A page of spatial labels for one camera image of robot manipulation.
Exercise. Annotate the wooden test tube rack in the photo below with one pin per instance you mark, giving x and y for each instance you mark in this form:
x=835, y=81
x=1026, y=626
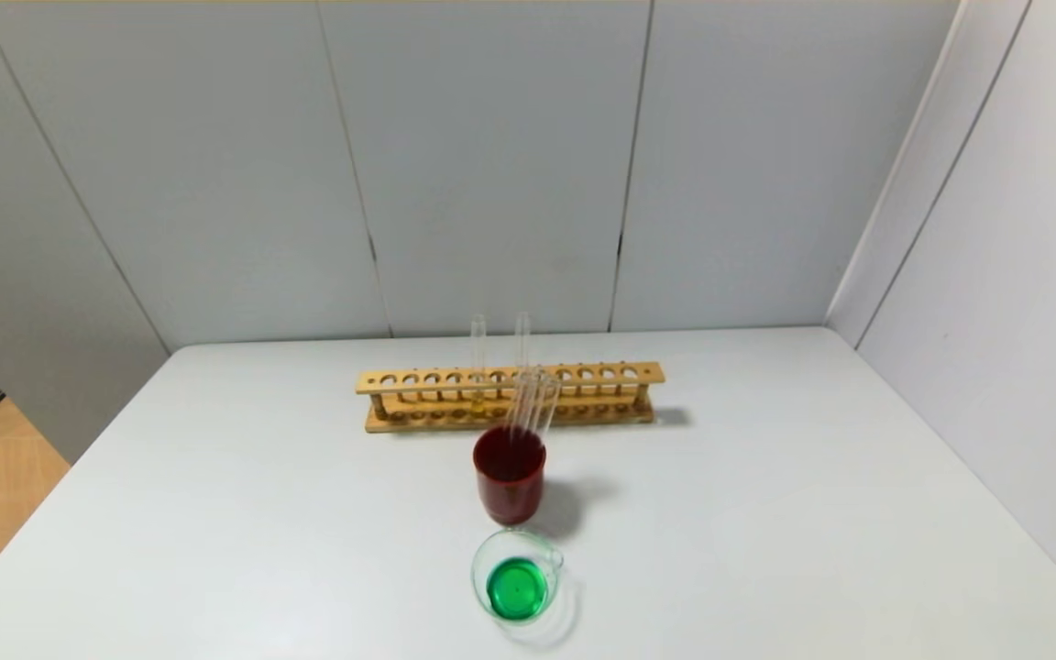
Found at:
x=647, y=372

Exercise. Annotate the test tube with red pigment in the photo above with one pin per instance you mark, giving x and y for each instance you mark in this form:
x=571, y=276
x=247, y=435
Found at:
x=522, y=339

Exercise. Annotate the empty glass test tube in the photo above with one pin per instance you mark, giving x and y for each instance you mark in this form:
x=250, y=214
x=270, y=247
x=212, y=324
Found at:
x=519, y=403

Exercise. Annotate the test tube with yellow pigment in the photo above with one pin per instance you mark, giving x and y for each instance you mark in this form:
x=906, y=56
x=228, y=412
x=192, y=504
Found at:
x=478, y=344
x=548, y=401

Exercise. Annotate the test tube with blue pigment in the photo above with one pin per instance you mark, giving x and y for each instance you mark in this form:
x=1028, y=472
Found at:
x=533, y=401

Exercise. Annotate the red plastic cup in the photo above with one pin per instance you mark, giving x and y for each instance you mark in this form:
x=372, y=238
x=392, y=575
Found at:
x=510, y=495

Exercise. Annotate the clear glass beaker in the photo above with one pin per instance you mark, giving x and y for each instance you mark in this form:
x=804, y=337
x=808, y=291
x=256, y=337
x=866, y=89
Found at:
x=517, y=587

